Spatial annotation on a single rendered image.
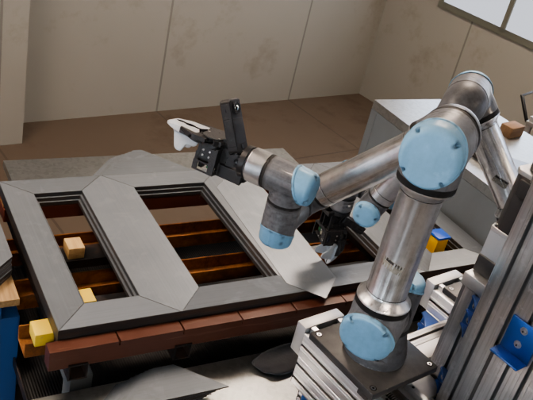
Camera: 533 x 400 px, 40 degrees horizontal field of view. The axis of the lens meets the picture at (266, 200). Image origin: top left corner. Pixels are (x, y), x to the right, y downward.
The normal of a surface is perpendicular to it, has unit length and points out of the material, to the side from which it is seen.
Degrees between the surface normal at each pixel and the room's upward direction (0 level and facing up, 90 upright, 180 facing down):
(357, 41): 90
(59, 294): 0
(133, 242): 0
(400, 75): 90
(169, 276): 0
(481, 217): 90
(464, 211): 90
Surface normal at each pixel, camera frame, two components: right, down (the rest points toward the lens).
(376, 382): 0.21, -0.85
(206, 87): 0.58, 0.50
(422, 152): -0.42, 0.24
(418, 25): -0.79, 0.14
